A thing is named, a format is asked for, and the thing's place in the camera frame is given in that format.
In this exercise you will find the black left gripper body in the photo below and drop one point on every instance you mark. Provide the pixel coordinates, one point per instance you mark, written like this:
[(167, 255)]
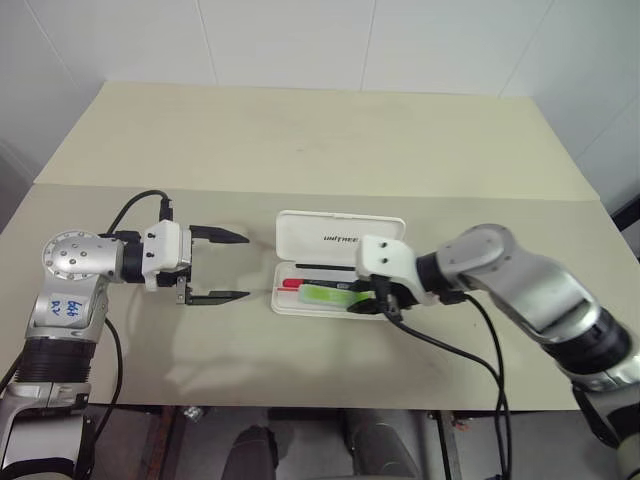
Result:
[(172, 280)]

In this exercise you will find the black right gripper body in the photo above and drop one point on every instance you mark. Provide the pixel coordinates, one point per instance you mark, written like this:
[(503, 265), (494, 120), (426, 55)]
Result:
[(404, 298)]

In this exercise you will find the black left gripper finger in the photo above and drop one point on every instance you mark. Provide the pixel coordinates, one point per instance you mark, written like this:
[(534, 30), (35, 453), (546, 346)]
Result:
[(220, 235), (220, 297)]

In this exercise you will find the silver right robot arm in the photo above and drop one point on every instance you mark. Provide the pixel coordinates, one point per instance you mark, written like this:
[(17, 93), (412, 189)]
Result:
[(525, 280)]

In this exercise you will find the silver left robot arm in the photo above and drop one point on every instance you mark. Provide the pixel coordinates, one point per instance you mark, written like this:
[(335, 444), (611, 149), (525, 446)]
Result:
[(75, 260)]

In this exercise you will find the red capped black marker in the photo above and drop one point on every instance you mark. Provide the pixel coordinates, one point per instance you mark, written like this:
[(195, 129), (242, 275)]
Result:
[(310, 283)]

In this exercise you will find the white plastic pencil case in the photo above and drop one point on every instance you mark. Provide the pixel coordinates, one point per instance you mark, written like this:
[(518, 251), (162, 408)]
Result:
[(320, 235)]

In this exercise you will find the grey rounded shape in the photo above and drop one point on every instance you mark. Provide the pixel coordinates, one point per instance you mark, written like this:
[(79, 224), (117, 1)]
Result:
[(385, 445)]

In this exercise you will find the dark rounded shape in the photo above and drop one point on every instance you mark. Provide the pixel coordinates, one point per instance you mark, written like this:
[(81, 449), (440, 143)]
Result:
[(255, 455)]

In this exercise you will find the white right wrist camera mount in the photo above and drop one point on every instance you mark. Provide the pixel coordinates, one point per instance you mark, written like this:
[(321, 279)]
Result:
[(387, 260)]

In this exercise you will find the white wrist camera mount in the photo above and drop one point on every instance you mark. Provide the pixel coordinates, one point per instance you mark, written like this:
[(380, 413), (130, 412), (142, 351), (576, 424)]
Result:
[(387, 260), (162, 245)]

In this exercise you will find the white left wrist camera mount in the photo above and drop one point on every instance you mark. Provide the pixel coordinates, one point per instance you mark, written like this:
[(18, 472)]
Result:
[(162, 245)]

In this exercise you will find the metal table frame bar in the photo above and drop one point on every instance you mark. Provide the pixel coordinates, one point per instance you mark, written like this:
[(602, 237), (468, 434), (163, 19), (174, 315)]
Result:
[(450, 445)]

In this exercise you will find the dark object at wall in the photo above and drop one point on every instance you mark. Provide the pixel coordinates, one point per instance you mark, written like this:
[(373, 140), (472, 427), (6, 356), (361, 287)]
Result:
[(629, 220)]

